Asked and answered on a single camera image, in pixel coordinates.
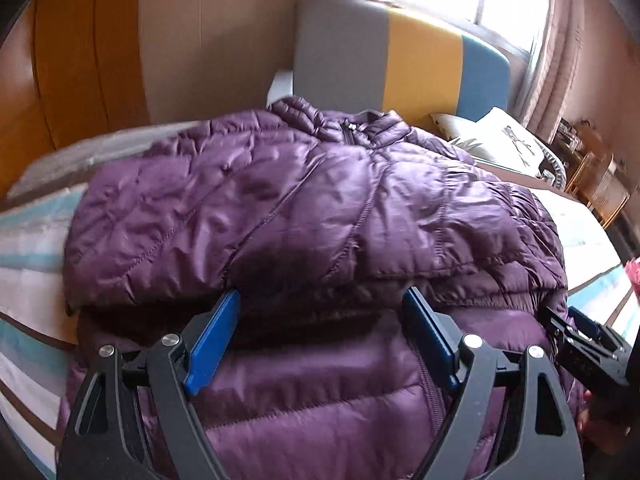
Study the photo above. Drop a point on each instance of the wooden side table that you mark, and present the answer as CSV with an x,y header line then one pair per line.
x,y
602,185

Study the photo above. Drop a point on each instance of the striped bed sheet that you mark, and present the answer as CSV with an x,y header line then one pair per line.
x,y
30,260

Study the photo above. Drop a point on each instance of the person's right hand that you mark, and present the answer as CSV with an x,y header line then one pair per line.
x,y
602,425

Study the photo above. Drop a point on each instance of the white printed pillow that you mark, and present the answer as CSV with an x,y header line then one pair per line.
x,y
492,135

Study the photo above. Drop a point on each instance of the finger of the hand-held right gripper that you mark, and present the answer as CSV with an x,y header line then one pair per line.
x,y
586,322
556,324

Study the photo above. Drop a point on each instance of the purple puffer jacket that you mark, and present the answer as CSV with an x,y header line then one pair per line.
x,y
300,210

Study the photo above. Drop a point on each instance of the orange wooden wardrobe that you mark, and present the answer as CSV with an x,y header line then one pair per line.
x,y
65,60

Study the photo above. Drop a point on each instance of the grey yellow blue headboard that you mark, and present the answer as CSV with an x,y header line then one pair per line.
x,y
350,55

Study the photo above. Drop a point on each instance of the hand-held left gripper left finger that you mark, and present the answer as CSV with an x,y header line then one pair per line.
x,y
212,345

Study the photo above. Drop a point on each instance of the pink cloth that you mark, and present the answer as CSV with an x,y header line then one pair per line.
x,y
634,280

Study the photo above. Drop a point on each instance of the grey round object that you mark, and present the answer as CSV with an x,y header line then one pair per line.
x,y
552,172

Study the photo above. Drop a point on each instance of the white bedside object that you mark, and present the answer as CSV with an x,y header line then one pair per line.
x,y
280,87

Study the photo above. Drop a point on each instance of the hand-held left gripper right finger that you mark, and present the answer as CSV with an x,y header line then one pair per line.
x,y
432,332

